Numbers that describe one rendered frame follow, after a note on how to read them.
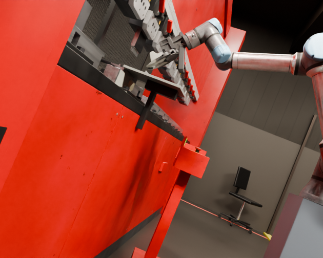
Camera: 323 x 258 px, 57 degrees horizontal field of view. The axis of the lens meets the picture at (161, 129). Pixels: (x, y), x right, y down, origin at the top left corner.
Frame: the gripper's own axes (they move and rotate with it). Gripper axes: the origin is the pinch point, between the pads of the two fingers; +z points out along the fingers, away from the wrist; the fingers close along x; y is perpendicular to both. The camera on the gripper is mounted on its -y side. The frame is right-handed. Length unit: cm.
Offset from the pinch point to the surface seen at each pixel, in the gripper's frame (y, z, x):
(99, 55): -1.3, 11.8, 35.0
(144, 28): 12.7, -5.9, 9.5
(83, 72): -17, 12, 61
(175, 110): 26, 8, -214
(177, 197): -58, 22, -41
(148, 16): 15.8, -9.7, 11.2
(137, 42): 11.4, -0.2, 4.4
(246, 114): 3, -91, -406
